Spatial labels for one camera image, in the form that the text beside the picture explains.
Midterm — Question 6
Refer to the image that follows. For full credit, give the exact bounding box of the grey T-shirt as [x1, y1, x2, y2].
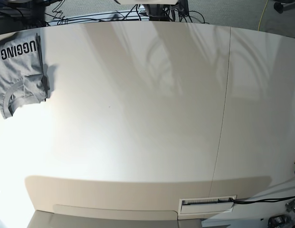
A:
[0, 33, 49, 119]

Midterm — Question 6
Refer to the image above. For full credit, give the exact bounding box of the grey central robot stand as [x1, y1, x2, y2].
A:
[140, 4, 170, 21]

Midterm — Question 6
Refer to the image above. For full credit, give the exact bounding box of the black device bottom right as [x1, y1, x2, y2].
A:
[267, 215, 290, 228]

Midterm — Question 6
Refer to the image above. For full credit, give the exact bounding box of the white table cable port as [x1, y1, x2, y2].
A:
[178, 195, 236, 216]

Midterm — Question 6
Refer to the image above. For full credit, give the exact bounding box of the black cable at port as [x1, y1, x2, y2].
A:
[217, 196, 295, 205]

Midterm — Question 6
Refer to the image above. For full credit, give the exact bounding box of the yellow floor cable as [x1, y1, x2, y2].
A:
[257, 0, 268, 31]

